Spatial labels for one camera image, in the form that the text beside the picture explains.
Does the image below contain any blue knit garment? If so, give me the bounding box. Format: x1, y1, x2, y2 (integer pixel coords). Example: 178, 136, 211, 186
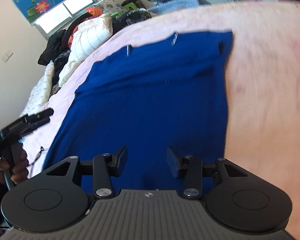
43, 31, 234, 192

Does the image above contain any person's left hand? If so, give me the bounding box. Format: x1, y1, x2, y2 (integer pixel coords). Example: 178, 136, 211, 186
0, 150, 30, 186

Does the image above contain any bright window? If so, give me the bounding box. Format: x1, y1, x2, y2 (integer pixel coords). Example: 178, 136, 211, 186
32, 0, 97, 40

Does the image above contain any pink floral bed sheet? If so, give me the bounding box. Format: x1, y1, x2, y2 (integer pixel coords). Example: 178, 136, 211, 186
24, 1, 300, 239

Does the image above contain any white quilted duvet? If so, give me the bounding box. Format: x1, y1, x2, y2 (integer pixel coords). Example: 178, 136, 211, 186
58, 14, 113, 87

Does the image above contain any orange garment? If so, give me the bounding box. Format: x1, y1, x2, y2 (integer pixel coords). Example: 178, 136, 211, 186
86, 7, 103, 17

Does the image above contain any green plastic object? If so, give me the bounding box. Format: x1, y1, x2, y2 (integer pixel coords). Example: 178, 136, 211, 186
111, 3, 138, 18

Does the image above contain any floral patterned pillow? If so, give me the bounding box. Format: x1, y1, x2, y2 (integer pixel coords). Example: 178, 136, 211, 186
93, 0, 127, 15

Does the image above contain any light blue blanket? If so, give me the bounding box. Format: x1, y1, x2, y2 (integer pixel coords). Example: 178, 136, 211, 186
147, 0, 211, 16

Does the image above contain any white wall switch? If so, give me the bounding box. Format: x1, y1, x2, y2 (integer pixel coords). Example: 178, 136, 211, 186
1, 49, 13, 63

